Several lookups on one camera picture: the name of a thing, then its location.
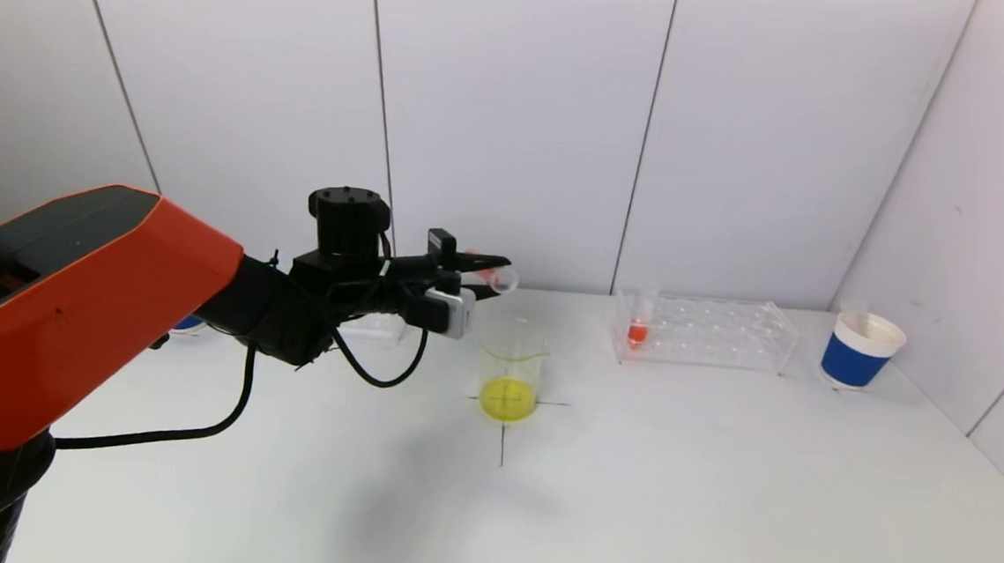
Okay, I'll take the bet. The clear acrylic test tube rack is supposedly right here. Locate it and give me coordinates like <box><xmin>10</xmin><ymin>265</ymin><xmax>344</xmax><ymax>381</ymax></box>
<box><xmin>606</xmin><ymin>290</ymin><xmax>802</xmax><ymax>379</ymax></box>
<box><xmin>341</xmin><ymin>308</ymin><xmax>410</xmax><ymax>344</ymax></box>

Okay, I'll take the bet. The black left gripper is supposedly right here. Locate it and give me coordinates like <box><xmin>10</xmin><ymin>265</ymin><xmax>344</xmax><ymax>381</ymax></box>
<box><xmin>385</xmin><ymin>225</ymin><xmax>514</xmax><ymax>302</ymax></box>

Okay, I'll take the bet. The yellow pigment test tube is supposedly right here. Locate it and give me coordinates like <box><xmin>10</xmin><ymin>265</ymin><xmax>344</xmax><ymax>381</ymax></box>
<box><xmin>835</xmin><ymin>298</ymin><xmax>871</xmax><ymax>338</ymax></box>

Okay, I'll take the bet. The orange pigment test tube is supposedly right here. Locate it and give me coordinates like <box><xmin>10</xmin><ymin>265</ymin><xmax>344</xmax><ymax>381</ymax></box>
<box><xmin>461</xmin><ymin>247</ymin><xmax>524</xmax><ymax>298</ymax></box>
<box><xmin>625</xmin><ymin>278</ymin><xmax>662</xmax><ymax>353</ymax></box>

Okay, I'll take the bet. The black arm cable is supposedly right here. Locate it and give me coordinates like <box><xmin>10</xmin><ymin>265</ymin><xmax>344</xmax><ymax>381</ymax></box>
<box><xmin>52</xmin><ymin>330</ymin><xmax>260</xmax><ymax>464</ymax></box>

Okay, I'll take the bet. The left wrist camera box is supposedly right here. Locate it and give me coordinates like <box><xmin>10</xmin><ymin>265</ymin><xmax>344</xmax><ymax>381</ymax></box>
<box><xmin>422</xmin><ymin>285</ymin><xmax>479</xmax><ymax>341</ymax></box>

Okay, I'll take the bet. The black looped camera cable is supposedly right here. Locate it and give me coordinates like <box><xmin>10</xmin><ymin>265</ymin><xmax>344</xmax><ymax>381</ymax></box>
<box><xmin>325</xmin><ymin>318</ymin><xmax>432</xmax><ymax>393</ymax></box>

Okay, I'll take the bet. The clear glass beaker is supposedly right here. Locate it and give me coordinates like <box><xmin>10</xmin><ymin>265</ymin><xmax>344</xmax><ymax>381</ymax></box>
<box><xmin>472</xmin><ymin>315</ymin><xmax>551</xmax><ymax>426</ymax></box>

